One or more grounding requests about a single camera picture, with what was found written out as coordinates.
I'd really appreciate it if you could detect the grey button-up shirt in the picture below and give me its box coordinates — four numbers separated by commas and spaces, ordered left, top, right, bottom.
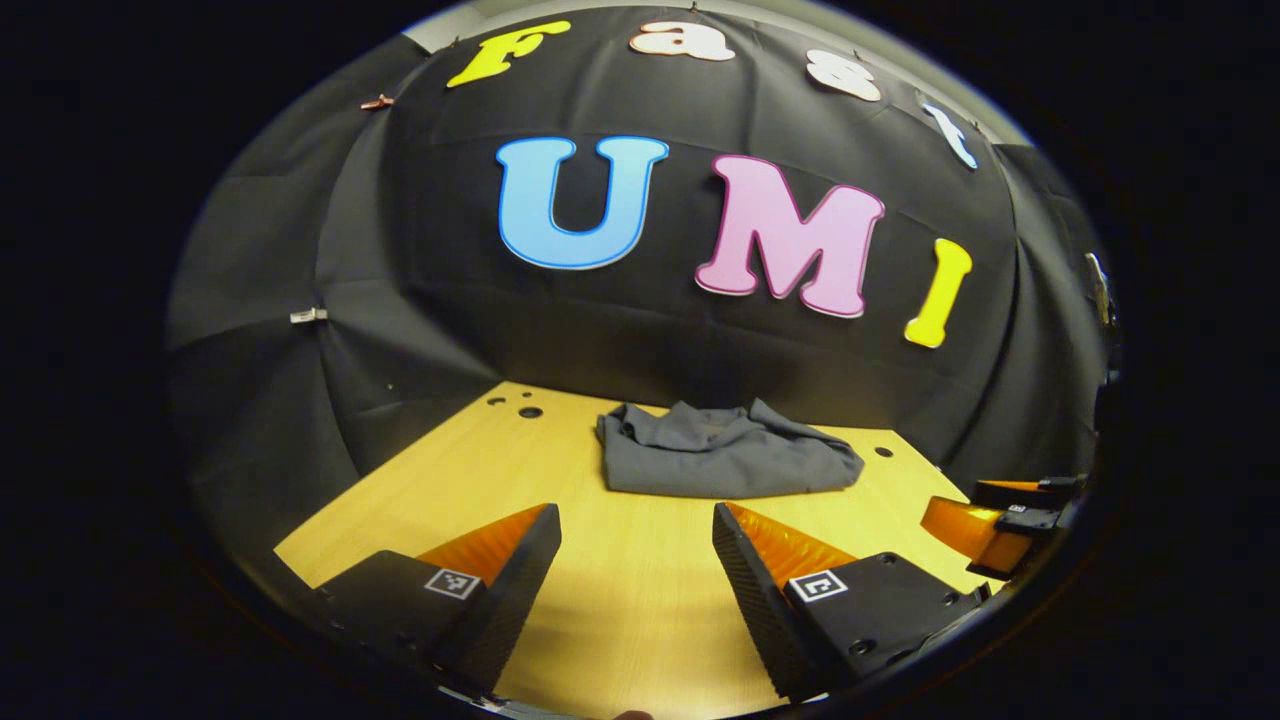
596, 398, 866, 500

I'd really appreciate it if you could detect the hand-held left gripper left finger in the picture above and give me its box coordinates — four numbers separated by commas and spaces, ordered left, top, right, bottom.
315, 502, 564, 696

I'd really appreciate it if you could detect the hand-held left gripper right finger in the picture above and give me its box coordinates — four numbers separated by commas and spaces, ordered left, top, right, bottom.
711, 501, 991, 702

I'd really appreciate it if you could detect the black backdrop cloth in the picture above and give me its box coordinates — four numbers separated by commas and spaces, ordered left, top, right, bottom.
165, 5, 1121, 561

